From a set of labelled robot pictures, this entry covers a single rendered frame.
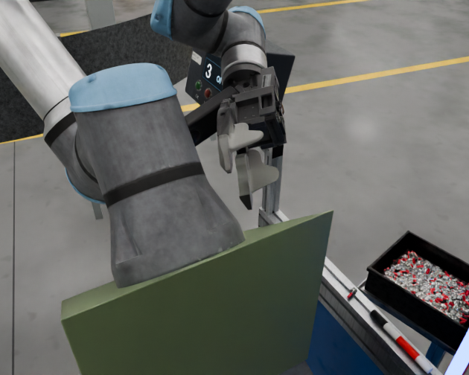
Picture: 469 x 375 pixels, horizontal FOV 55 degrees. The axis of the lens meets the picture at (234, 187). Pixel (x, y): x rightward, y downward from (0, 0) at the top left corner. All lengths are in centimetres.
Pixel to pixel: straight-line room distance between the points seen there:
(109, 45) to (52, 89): 153
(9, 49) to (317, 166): 233
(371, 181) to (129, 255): 237
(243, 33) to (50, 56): 30
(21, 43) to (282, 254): 43
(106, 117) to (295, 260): 25
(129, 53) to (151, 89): 174
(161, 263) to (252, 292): 11
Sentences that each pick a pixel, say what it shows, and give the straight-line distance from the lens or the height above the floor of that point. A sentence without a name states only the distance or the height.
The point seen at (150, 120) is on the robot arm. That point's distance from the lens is 48.
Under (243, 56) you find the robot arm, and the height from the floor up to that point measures 132.
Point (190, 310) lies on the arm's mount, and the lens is 46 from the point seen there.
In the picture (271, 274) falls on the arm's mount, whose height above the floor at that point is 122.
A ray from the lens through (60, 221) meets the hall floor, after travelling 255.
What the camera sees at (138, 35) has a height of 87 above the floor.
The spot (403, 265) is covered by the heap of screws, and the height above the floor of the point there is 85.
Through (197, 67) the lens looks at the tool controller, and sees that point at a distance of 113.
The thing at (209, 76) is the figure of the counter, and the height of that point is 115.
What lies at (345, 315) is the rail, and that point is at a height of 82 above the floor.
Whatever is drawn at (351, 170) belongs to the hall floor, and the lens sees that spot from 283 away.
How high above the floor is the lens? 159
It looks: 38 degrees down
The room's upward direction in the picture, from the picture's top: straight up
